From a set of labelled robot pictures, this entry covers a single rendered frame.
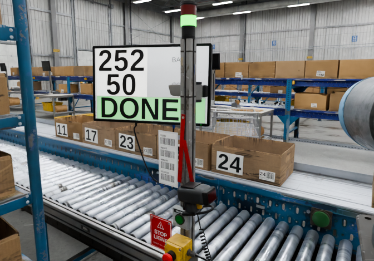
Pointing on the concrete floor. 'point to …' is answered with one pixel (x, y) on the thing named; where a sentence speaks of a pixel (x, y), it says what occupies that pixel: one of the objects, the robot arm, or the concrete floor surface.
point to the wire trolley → (236, 123)
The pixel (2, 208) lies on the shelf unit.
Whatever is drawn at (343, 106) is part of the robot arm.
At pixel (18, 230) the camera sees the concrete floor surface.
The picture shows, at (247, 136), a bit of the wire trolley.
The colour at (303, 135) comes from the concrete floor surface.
